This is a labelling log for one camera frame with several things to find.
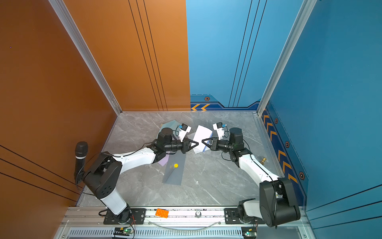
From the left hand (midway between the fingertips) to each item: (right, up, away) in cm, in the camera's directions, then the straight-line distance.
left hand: (198, 142), depth 81 cm
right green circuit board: (+24, -42, -10) cm, 50 cm away
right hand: (+3, 0, -1) cm, 3 cm away
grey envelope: (-15, -17, +8) cm, 24 cm away
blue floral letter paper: (+2, +5, -2) cm, 6 cm away
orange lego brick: (-18, -35, -7) cm, 40 cm away
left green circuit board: (-36, -41, -10) cm, 56 cm away
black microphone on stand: (-49, 0, -20) cm, 53 cm away
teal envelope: (-19, +9, +31) cm, 38 cm away
